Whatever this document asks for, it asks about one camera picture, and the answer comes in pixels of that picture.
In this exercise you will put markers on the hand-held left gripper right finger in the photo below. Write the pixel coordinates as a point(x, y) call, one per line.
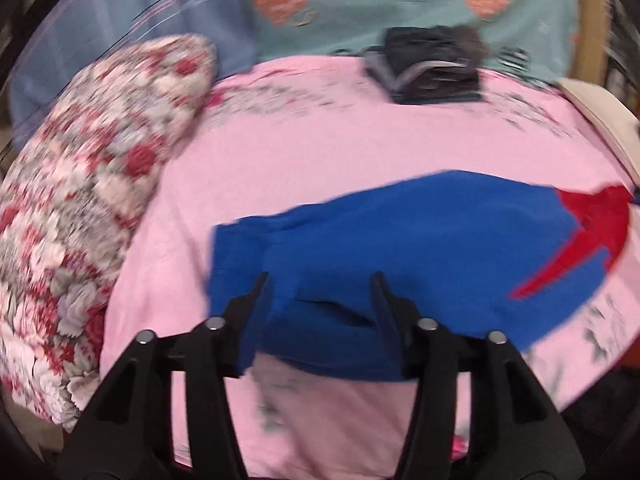
point(384, 305)

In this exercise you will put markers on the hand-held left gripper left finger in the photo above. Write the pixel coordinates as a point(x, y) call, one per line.
point(256, 305)

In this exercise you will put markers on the blue and red pants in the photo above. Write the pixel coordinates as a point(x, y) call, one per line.
point(400, 255)

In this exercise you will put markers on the pink floral bed sheet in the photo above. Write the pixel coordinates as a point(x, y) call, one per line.
point(300, 170)

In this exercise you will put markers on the red floral quilt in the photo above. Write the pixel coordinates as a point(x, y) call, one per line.
point(80, 200)

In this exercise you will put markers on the stack of dark folded clothes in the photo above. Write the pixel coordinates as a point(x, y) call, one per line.
point(425, 65)

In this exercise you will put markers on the beige cloth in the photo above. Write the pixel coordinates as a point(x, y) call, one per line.
point(605, 115)

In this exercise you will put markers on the blue striped pillow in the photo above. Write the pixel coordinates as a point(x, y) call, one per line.
point(130, 35)

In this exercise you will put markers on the teal pillow with hearts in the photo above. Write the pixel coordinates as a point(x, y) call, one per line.
point(400, 5)

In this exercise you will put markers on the wooden bed frame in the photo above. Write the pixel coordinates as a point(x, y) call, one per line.
point(592, 25)

